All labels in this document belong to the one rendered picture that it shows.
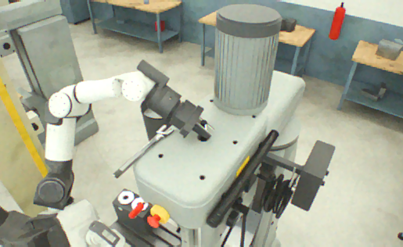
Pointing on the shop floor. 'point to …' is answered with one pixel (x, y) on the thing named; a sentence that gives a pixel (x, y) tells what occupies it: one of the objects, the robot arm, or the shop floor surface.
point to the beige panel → (8, 132)
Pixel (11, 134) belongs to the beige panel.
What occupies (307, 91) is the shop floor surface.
